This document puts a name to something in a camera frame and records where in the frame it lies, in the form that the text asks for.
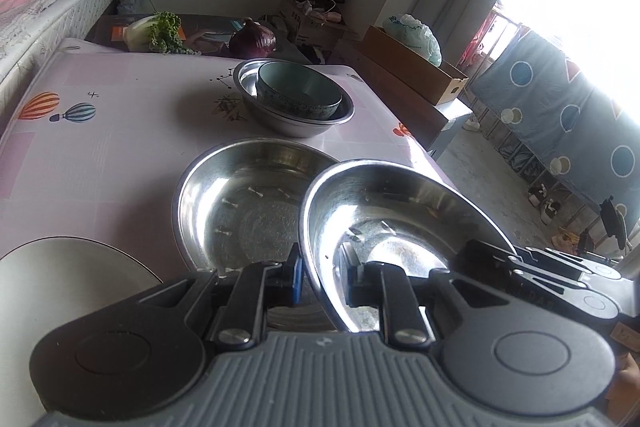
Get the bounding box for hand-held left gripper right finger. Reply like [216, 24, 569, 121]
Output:
[340, 249, 493, 349]

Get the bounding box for black stand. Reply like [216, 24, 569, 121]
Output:
[580, 196, 630, 258]

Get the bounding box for pink hanging garment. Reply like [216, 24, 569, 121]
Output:
[460, 14, 501, 72]

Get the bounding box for tan slippers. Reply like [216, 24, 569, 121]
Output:
[551, 227, 582, 254]

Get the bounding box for large brown cardboard box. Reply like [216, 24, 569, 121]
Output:
[327, 39, 451, 148]

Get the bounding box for shallow steel bowl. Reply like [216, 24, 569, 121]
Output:
[171, 137, 346, 330]
[298, 159, 518, 333]

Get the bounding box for open cardboard box with clutter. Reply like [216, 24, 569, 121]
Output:
[272, 0, 361, 50]

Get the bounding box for open shallow cardboard box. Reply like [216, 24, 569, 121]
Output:
[360, 26, 469, 106]

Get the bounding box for pale green plastic bag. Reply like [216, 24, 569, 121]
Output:
[382, 13, 443, 68]

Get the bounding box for pink printed tablecloth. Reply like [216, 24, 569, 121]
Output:
[0, 38, 436, 298]

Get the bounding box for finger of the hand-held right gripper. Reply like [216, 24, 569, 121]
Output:
[462, 239, 589, 291]
[525, 247, 624, 279]

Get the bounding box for green ceramic bowl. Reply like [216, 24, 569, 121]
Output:
[255, 61, 344, 120]

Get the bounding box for deep steel bowl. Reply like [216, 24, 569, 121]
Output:
[232, 58, 356, 138]

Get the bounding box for napa cabbage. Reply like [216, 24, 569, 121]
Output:
[122, 11, 201, 55]

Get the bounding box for red onion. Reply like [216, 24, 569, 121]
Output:
[228, 18, 277, 59]

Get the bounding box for blue circle print sheet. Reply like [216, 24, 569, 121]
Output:
[472, 29, 640, 228]

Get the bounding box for white plate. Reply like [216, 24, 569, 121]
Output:
[0, 236, 165, 427]

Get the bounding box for dark printed flat box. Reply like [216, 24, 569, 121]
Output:
[85, 13, 281, 58]

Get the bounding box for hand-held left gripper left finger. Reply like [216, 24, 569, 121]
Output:
[160, 246, 304, 351]

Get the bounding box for white quilted mattress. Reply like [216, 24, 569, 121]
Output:
[0, 0, 123, 82]

